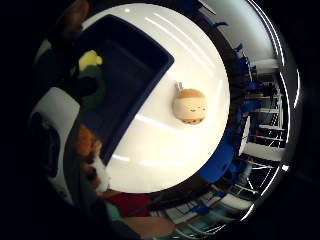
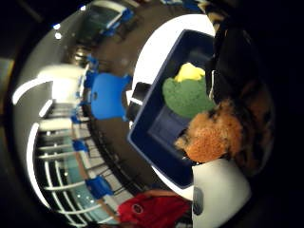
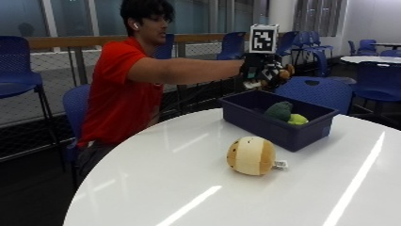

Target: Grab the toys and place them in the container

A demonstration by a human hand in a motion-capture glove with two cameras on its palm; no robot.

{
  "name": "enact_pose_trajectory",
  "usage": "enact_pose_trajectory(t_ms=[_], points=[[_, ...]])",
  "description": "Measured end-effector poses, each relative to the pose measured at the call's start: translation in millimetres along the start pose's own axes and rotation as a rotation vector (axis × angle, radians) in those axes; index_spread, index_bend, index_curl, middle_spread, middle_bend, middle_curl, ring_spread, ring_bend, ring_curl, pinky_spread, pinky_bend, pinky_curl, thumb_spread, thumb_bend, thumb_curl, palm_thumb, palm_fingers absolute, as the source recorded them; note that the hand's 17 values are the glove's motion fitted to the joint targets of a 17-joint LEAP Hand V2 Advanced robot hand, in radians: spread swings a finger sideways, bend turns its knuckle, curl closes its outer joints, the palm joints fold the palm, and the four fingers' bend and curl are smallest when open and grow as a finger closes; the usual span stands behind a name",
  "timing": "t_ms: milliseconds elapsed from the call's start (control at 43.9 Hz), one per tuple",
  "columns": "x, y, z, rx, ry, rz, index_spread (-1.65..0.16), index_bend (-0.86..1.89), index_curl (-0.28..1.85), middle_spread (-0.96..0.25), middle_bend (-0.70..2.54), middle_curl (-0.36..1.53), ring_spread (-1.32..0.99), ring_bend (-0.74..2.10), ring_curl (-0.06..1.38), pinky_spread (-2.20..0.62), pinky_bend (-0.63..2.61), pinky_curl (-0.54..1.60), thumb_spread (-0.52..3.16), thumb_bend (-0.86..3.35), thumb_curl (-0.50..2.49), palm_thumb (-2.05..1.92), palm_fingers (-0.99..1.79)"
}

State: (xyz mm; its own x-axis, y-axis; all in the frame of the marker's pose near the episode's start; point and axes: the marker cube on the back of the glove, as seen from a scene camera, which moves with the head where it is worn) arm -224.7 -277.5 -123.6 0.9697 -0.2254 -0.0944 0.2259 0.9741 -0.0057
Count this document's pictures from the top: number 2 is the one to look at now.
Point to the orange and black furry soft toy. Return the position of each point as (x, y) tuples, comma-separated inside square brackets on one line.
[(212, 136)]

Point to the green and yellow soft toy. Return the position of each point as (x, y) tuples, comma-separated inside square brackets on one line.
[(185, 95)]

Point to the the person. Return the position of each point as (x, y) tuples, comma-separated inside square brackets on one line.
[(155, 210)]

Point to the dark blue plastic bin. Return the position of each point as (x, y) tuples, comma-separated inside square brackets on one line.
[(158, 133)]

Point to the large blue chair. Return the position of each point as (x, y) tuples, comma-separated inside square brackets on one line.
[(109, 96)]

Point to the dark table with white edge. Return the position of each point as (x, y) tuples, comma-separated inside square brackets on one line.
[(106, 15)]

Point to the white window frame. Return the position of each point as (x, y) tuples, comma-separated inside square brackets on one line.
[(63, 177)]

